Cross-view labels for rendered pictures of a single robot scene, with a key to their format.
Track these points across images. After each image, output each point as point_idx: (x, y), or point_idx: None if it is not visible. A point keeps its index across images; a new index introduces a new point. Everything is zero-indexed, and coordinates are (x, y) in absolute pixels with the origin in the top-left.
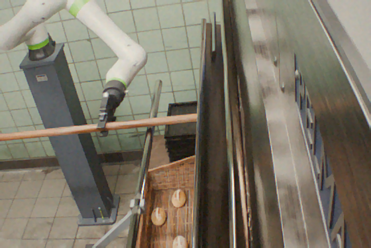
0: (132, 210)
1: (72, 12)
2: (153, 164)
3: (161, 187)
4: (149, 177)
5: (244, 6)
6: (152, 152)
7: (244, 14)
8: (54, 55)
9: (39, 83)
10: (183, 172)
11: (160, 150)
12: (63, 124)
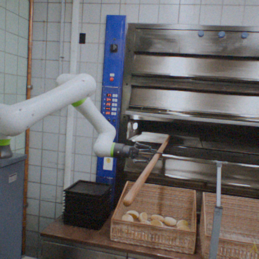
0: (223, 163)
1: None
2: (78, 236)
3: (106, 236)
4: (112, 224)
5: (242, 68)
6: (63, 234)
7: (246, 69)
8: (15, 153)
9: (9, 184)
10: (101, 224)
11: (65, 231)
12: (14, 236)
